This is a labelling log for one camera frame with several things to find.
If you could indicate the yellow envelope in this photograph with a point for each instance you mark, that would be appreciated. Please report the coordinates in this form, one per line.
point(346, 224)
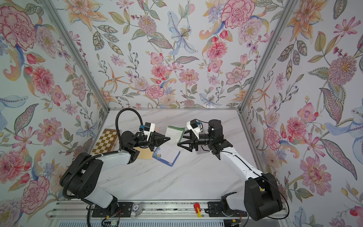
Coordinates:
point(145, 153)

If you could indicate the aluminium rail frame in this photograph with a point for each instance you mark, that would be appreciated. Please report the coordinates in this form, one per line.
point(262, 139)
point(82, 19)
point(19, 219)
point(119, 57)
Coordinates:
point(157, 213)

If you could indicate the green floral letter paper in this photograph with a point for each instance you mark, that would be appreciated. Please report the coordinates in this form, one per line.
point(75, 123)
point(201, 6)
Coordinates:
point(175, 134)

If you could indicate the grey envelope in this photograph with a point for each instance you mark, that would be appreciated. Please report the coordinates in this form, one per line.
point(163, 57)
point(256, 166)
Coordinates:
point(200, 150)

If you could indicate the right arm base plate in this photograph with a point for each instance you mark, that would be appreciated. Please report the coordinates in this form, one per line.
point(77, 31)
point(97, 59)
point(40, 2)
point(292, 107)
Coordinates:
point(218, 209)

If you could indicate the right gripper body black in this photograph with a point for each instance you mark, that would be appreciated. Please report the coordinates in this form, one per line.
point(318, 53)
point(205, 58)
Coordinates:
point(207, 140)

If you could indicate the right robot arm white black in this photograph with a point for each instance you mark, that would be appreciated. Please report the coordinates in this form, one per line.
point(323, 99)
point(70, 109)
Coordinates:
point(261, 197)

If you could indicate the red emergency stop button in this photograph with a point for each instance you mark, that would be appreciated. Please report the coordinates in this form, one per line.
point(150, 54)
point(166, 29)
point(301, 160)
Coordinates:
point(197, 209)

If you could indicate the blue floral letter paper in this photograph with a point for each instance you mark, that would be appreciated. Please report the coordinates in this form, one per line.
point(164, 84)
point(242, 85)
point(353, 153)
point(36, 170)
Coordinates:
point(166, 154)

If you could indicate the wooden chessboard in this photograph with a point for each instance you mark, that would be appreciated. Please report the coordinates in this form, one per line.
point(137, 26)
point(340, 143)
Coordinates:
point(106, 142)

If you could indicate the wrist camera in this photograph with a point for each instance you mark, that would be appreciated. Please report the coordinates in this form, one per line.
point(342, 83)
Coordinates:
point(148, 128)
point(195, 126)

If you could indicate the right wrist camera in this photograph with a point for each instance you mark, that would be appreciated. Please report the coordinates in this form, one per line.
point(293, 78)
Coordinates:
point(195, 126)

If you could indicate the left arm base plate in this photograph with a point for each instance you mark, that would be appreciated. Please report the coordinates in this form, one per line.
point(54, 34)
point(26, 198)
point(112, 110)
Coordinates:
point(120, 210)

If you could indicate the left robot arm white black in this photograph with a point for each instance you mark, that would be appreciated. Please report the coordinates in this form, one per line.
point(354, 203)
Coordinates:
point(80, 181)

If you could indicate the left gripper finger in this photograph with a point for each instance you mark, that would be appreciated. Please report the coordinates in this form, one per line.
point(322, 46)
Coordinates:
point(154, 144)
point(159, 137)

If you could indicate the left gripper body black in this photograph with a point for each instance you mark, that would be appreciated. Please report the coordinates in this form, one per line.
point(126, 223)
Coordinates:
point(140, 142)

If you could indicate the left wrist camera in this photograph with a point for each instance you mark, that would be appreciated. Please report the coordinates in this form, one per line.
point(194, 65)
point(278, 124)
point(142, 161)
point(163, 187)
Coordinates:
point(148, 128)

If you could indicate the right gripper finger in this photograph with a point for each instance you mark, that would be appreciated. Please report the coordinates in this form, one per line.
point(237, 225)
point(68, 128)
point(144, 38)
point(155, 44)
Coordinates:
point(188, 147)
point(189, 137)

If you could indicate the round silver knob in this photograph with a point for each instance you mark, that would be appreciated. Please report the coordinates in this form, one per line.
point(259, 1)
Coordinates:
point(137, 209)

